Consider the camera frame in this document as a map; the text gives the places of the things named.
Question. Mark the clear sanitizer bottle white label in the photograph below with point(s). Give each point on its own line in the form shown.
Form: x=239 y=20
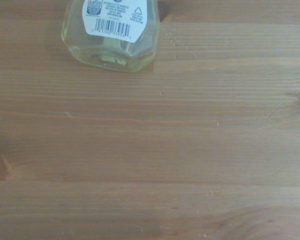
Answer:
x=107 y=47

